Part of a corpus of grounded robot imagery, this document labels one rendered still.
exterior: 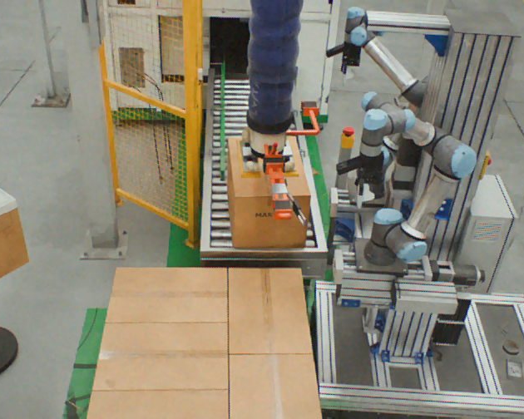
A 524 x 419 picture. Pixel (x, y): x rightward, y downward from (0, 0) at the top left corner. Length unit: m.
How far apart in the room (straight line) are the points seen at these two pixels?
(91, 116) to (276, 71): 1.36
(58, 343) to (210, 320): 1.08
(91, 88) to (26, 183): 1.62
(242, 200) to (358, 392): 1.14
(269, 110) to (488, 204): 1.08
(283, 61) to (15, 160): 3.12
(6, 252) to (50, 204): 1.61
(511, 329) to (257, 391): 1.67
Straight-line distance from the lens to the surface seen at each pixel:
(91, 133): 3.99
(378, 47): 2.98
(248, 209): 3.39
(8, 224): 3.37
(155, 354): 3.11
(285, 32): 2.91
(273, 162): 3.04
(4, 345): 4.00
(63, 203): 5.00
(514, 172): 5.82
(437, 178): 2.62
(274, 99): 3.04
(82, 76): 3.82
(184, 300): 3.34
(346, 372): 3.52
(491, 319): 4.03
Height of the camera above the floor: 2.91
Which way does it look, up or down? 37 degrees down
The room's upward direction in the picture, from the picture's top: 3 degrees clockwise
